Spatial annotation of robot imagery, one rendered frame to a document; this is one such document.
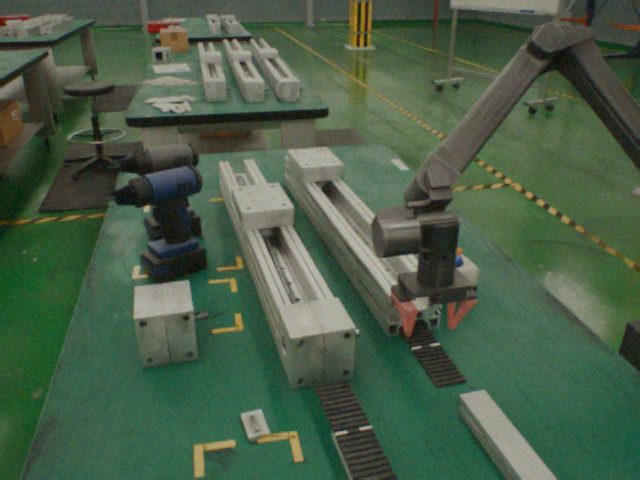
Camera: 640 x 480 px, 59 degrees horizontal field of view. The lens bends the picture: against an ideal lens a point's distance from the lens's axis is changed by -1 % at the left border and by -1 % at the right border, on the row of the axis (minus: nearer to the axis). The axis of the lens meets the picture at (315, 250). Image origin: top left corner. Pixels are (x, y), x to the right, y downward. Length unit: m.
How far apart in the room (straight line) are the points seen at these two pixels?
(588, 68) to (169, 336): 0.86
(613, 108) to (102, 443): 0.98
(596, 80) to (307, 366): 0.71
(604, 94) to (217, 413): 0.84
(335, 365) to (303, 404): 0.08
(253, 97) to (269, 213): 1.67
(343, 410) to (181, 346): 0.29
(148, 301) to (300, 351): 0.27
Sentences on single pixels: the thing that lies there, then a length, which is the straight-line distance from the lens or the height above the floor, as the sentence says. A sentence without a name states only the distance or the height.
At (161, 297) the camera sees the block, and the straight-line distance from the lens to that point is 0.96.
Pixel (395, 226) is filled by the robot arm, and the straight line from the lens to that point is 0.82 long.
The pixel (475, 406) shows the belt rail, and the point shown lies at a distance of 0.84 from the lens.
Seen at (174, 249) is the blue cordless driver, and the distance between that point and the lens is 1.18.
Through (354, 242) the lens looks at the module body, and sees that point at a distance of 1.13.
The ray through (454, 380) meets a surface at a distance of 0.92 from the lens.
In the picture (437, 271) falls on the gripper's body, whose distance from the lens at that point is 0.87.
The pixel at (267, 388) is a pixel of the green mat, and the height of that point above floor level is 0.78.
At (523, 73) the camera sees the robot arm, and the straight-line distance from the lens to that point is 1.08.
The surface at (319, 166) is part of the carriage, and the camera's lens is 1.45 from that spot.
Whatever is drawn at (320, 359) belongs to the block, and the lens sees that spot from 0.87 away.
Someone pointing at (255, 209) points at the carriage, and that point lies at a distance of 1.18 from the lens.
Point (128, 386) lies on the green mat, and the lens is 0.94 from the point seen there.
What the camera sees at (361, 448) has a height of 0.81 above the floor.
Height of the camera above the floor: 1.35
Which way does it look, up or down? 27 degrees down
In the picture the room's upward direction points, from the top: straight up
